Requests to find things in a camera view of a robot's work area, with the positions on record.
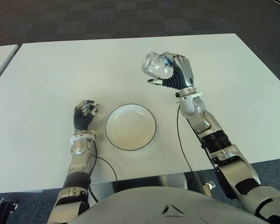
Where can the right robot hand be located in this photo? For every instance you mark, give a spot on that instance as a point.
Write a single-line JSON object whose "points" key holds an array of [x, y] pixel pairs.
{"points": [[183, 74]]}

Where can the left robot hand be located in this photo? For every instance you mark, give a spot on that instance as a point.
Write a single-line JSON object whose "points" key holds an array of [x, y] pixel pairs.
{"points": [[82, 119]]}

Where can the clear plastic water bottle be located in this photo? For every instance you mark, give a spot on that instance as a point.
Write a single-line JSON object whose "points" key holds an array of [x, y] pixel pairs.
{"points": [[154, 65]]}

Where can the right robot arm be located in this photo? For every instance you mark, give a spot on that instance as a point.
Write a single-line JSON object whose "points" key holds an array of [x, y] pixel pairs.
{"points": [[205, 126]]}

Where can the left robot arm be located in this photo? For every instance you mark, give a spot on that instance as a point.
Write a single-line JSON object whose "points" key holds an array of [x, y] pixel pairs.
{"points": [[79, 151]]}

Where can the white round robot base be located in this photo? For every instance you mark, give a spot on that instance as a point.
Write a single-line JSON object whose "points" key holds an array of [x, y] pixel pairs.
{"points": [[175, 180]]}

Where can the white plate black rim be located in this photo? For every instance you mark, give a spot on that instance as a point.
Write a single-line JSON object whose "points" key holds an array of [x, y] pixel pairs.
{"points": [[130, 128]]}

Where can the dark table leg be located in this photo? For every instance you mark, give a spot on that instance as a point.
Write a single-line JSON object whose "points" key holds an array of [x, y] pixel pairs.
{"points": [[192, 183]]}

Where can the grey robot torso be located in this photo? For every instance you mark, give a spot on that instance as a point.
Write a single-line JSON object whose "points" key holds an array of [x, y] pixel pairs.
{"points": [[154, 205]]}

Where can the black wheeled stand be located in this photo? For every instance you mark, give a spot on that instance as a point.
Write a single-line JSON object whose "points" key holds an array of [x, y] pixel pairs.
{"points": [[5, 208]]}

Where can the metal table foot bracket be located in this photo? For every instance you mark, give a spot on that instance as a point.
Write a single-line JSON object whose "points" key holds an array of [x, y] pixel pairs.
{"points": [[208, 187]]}

